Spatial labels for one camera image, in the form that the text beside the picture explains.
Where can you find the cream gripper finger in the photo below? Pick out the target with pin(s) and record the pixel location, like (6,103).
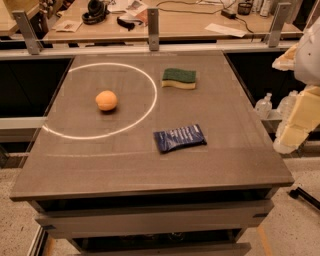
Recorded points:
(287,60)
(300,118)

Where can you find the blue rxbar blueberry wrapper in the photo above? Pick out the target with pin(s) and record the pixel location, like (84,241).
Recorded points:
(178,138)

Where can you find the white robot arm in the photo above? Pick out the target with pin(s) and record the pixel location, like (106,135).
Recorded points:
(307,58)

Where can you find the green and yellow sponge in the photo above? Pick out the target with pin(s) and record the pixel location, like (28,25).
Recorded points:
(179,78)

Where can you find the clear plastic bottle right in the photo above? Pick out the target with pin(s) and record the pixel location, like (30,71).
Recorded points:
(286,105)

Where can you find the clear plastic bottle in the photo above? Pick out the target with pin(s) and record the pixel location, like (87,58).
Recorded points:
(264,106)
(286,105)

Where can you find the clear plastic bottle left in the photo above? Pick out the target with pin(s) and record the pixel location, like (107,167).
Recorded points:
(264,106)

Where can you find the black mesh cup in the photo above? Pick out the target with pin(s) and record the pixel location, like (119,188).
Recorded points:
(244,8)

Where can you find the black stand leg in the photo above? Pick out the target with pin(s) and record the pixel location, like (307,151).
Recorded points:
(299,192)

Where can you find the white paper sheet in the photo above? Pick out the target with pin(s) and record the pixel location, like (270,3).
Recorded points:
(225,30)

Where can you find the magazine papers stack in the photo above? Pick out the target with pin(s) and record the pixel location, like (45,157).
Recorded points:
(131,9)

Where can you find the black sunglasses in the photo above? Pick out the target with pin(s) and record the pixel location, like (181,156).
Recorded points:
(129,24)

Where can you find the upper table drawer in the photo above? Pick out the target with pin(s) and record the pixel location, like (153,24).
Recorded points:
(155,219)

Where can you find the orange fruit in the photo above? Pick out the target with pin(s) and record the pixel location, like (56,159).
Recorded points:
(106,100)

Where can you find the black headphones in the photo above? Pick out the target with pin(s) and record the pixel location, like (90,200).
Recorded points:
(97,12)

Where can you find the small paper card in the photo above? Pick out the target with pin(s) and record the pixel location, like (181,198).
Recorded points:
(68,26)

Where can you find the right metal bracket post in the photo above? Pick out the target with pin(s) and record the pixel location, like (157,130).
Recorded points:
(272,38)

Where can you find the metal bracket post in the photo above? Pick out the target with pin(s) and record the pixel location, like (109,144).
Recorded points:
(153,29)
(272,38)
(33,45)

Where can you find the black power adapter with cable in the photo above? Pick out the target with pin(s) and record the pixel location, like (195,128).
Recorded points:
(225,12)

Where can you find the middle metal bracket post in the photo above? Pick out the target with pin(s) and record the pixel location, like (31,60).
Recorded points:
(153,29)

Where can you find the left metal bracket post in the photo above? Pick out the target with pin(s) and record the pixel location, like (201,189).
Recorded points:
(33,45)

